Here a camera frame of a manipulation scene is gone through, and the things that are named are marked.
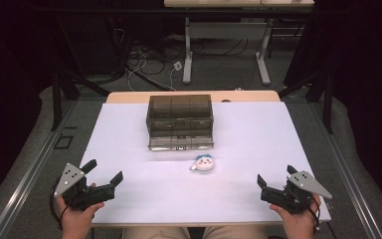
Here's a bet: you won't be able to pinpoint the black metal stand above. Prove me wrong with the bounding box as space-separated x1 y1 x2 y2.
278 63 334 134
50 19 111 132

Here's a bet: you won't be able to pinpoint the small white plush toy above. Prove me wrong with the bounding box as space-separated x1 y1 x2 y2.
189 153 214 172

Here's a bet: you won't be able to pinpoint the black floor cables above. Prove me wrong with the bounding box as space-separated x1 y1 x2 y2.
113 28 188 93

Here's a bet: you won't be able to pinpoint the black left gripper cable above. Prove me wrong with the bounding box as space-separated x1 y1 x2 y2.
48 178 70 231

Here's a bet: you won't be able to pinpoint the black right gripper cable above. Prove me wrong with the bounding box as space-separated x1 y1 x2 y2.
307 198 321 232

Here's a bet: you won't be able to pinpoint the person's right hand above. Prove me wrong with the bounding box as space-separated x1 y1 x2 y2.
270 193 322 239

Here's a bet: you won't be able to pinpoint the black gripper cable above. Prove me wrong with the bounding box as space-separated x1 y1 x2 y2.
48 178 70 231
307 198 321 232

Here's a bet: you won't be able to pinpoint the metal floor rail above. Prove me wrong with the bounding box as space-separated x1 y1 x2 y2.
0 99 78 239
316 130 382 239

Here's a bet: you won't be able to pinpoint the person's legs in beige trousers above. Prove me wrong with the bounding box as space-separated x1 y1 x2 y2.
121 225 271 239

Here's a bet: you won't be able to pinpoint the person's left hand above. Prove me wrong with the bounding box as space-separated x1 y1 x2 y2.
56 183 105 239

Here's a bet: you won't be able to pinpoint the white floor cable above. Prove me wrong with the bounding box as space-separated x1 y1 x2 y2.
125 49 180 93

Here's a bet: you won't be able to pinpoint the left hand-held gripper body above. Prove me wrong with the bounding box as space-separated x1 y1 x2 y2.
53 162 116 211

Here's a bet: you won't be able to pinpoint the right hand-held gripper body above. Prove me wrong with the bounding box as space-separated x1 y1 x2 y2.
261 170 333 214

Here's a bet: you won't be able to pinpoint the light wooden table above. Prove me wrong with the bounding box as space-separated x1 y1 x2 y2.
105 90 282 105

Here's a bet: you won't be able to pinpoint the smoky translucent drawer box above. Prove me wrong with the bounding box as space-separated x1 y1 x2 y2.
145 94 215 151

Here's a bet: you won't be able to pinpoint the white table mat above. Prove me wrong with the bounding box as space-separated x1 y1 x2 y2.
79 101 332 226

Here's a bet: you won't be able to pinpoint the white background desk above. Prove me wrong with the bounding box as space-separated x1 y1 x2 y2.
163 0 316 86

